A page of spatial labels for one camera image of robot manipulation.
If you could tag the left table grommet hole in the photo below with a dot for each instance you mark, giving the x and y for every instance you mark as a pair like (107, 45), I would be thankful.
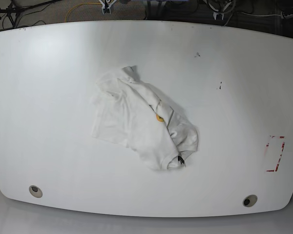
(35, 191)

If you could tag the black tripod stand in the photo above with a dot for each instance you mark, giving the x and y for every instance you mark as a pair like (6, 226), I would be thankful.
(13, 11)

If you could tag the white power strip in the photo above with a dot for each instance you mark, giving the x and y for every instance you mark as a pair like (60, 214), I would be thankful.
(287, 14)

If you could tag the right table grommet hole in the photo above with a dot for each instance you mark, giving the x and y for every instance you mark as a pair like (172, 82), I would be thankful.
(249, 201)

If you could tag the table grommet hole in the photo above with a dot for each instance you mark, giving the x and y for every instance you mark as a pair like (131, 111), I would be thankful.
(35, 191)
(249, 201)

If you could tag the red tape marking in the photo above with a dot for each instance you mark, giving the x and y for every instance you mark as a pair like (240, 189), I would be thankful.
(273, 153)

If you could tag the white T-shirt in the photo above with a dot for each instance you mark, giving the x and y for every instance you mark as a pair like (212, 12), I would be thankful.
(131, 114)

